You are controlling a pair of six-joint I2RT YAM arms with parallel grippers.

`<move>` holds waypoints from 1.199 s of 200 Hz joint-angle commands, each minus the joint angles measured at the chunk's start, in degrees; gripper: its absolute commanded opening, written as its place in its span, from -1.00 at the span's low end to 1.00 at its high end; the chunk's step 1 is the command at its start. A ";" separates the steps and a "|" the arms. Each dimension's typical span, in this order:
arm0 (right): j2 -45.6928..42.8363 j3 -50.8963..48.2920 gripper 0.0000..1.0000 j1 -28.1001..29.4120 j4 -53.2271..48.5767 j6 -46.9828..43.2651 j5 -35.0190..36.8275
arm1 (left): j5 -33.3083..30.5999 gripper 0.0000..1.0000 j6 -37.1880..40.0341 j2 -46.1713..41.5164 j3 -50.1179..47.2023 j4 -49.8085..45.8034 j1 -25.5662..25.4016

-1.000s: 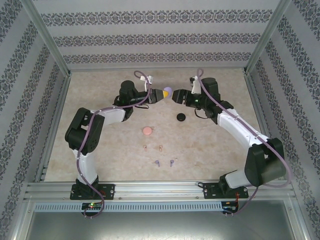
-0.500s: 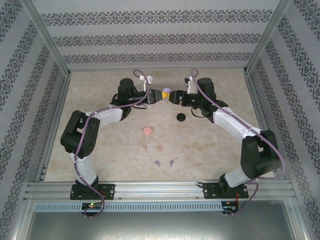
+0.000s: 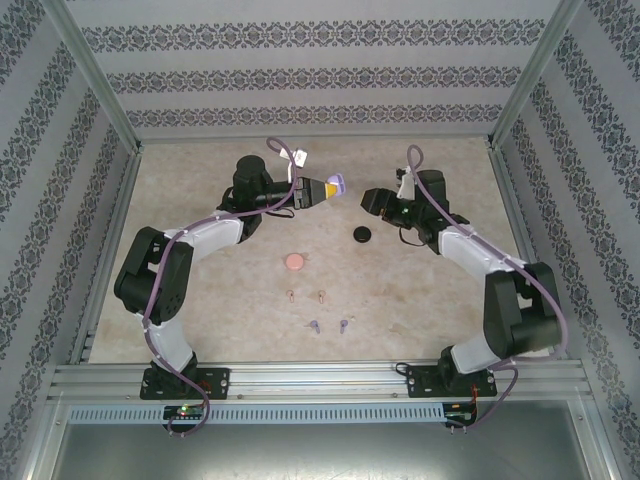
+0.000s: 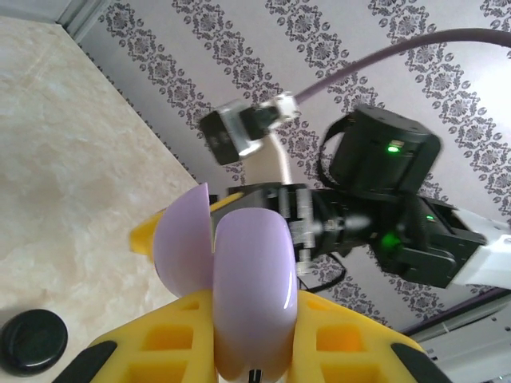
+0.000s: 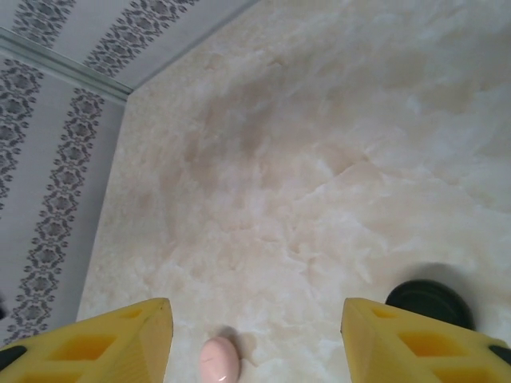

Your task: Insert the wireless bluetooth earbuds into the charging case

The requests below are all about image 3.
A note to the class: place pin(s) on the grey metal sheet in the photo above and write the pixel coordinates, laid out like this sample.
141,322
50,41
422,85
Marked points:
320,455

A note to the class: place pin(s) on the aluminium mounting rail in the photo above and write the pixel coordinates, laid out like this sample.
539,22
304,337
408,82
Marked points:
320,380

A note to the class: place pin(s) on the small circuit board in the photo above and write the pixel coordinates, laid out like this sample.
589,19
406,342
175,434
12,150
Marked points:
460,412
185,411

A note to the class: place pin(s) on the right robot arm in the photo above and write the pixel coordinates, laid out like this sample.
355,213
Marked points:
475,247

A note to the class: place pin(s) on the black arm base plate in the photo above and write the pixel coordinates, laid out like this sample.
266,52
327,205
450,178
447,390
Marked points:
220,382
420,382

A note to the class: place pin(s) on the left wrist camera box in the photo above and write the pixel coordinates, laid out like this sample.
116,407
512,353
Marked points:
299,159

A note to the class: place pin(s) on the pink earbud charging case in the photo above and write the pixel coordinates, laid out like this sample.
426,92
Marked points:
294,261

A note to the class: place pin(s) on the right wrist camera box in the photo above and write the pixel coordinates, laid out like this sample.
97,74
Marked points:
406,185

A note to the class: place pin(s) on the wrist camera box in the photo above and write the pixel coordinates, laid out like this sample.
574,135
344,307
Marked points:
406,185
299,159

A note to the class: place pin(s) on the aluminium frame post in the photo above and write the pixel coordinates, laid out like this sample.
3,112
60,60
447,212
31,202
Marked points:
95,75
533,75

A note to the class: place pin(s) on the black earbud charging case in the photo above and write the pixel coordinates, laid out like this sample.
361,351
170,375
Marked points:
362,234

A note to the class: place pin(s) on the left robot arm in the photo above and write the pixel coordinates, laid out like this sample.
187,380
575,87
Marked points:
210,232

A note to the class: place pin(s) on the purple earbud charging case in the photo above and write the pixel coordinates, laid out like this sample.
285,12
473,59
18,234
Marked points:
339,183

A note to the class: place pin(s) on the aluminium side rail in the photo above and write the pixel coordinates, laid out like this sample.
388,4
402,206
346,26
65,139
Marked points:
502,170
119,210

